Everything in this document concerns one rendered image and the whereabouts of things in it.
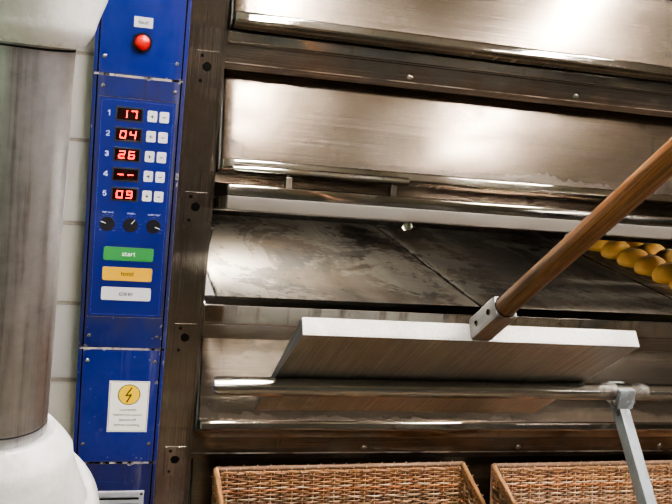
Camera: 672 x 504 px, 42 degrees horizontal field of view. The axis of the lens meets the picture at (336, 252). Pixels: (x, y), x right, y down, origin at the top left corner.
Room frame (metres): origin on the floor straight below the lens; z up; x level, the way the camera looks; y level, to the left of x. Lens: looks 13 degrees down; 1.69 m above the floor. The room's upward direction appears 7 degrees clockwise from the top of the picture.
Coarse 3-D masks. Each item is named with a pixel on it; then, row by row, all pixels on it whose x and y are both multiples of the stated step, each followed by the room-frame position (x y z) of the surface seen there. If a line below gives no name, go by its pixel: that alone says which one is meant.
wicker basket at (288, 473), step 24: (216, 480) 1.56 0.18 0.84; (240, 480) 1.61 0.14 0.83; (264, 480) 1.62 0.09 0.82; (288, 480) 1.63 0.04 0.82; (312, 480) 1.65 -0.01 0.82; (336, 480) 1.67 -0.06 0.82; (360, 480) 1.68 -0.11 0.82; (384, 480) 1.69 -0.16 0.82; (408, 480) 1.71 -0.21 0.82; (432, 480) 1.72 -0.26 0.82; (456, 480) 1.74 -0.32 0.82
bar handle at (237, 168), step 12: (240, 168) 1.54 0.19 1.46; (252, 168) 1.54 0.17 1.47; (264, 168) 1.55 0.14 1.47; (276, 168) 1.56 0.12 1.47; (288, 168) 1.57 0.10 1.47; (288, 180) 1.56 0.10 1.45; (336, 180) 1.59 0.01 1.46; (348, 180) 1.59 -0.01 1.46; (360, 180) 1.60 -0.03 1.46; (372, 180) 1.60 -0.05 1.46; (384, 180) 1.61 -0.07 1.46; (396, 180) 1.62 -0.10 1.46; (408, 180) 1.62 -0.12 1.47; (396, 192) 1.61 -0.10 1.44
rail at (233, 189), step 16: (240, 192) 1.49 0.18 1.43; (256, 192) 1.50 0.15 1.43; (272, 192) 1.51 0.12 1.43; (288, 192) 1.52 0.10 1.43; (304, 192) 1.53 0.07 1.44; (320, 192) 1.53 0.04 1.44; (336, 192) 1.54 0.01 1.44; (416, 208) 1.58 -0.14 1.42; (432, 208) 1.59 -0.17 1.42; (448, 208) 1.60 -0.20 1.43; (464, 208) 1.61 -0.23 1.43; (480, 208) 1.62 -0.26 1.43; (496, 208) 1.63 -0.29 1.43; (512, 208) 1.63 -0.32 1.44; (528, 208) 1.64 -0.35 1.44; (544, 208) 1.65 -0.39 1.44; (640, 224) 1.71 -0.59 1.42; (656, 224) 1.72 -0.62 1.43
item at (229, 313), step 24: (216, 312) 1.63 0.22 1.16; (240, 312) 1.64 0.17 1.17; (264, 312) 1.66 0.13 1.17; (288, 312) 1.67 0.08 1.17; (312, 312) 1.68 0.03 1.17; (336, 312) 1.70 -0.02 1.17; (360, 312) 1.71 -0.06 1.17; (384, 312) 1.72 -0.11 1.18; (408, 312) 1.74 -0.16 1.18; (432, 312) 1.75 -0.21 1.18; (456, 312) 1.78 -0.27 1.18; (528, 312) 1.84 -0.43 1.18; (552, 312) 1.87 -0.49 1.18; (576, 312) 1.89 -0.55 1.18; (600, 312) 1.92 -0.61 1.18; (648, 336) 1.89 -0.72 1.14
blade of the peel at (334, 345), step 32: (320, 320) 1.20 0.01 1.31; (352, 320) 1.21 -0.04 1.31; (384, 320) 1.23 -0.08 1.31; (288, 352) 1.24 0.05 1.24; (320, 352) 1.23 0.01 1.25; (352, 352) 1.24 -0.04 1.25; (384, 352) 1.26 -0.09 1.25; (416, 352) 1.27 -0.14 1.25; (448, 352) 1.28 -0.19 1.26; (480, 352) 1.29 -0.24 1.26; (512, 352) 1.30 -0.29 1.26; (544, 352) 1.31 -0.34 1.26; (576, 352) 1.32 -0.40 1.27; (608, 352) 1.34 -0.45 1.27
